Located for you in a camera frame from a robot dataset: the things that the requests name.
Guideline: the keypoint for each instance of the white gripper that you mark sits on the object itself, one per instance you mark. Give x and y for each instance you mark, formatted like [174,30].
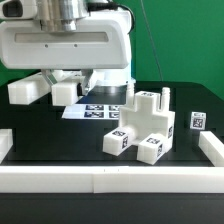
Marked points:
[100,41]

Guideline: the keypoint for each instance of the white chair back frame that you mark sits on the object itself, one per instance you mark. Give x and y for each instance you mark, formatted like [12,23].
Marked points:
[67,91]

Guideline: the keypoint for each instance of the white chair seat part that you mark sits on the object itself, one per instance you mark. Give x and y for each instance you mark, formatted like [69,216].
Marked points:
[148,113]

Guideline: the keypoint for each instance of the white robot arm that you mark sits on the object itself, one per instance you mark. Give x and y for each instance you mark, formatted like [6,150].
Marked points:
[62,16]

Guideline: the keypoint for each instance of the white marker sheet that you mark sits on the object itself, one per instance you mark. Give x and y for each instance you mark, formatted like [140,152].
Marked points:
[91,111]

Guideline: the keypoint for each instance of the white block left edge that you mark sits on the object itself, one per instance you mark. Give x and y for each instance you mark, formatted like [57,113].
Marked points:
[6,142]

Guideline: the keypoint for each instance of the white tagged cube far right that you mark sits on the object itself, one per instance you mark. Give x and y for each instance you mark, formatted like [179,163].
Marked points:
[198,120]

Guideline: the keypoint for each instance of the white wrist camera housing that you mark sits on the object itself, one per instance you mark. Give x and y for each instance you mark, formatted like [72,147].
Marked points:
[18,9]

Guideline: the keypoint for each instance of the white front rail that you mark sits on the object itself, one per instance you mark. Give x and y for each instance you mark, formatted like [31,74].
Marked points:
[74,179]

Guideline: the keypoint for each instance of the white obstacle wall bar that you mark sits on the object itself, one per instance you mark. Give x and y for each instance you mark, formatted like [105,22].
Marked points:
[212,147]

